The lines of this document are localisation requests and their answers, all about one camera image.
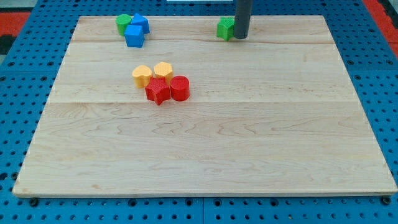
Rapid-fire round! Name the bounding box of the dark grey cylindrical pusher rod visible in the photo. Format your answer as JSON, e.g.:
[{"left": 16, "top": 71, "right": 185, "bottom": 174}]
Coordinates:
[{"left": 234, "top": 0, "right": 254, "bottom": 39}]

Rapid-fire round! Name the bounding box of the green star block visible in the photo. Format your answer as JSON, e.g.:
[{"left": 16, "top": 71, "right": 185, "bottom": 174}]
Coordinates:
[{"left": 216, "top": 17, "right": 234, "bottom": 41}]

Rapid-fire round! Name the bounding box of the red star block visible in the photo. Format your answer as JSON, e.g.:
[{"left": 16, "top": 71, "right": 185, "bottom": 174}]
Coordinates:
[{"left": 145, "top": 77, "right": 171, "bottom": 105}]

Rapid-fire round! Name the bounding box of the red cylinder block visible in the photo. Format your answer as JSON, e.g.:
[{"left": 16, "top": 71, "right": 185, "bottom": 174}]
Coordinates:
[{"left": 170, "top": 76, "right": 190, "bottom": 101}]

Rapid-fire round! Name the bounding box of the yellow hexagon block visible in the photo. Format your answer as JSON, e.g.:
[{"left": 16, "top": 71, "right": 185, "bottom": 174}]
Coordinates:
[{"left": 154, "top": 62, "right": 174, "bottom": 85}]

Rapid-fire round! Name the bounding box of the blue pentagon block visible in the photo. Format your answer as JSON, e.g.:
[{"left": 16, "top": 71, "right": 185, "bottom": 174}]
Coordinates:
[{"left": 130, "top": 13, "right": 150, "bottom": 34}]

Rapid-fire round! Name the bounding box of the light wooden board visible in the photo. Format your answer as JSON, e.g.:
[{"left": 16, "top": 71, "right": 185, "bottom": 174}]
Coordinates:
[{"left": 13, "top": 16, "right": 397, "bottom": 198}]

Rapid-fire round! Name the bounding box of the blue cube block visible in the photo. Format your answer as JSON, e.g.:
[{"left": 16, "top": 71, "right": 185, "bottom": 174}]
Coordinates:
[{"left": 124, "top": 25, "right": 144, "bottom": 48}]

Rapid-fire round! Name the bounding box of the yellow heart block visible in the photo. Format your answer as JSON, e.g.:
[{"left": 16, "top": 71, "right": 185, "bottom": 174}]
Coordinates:
[{"left": 132, "top": 65, "right": 153, "bottom": 88}]

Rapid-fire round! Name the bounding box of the green cylinder block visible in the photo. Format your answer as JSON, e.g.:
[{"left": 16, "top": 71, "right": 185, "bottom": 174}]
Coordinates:
[{"left": 115, "top": 14, "right": 132, "bottom": 36}]

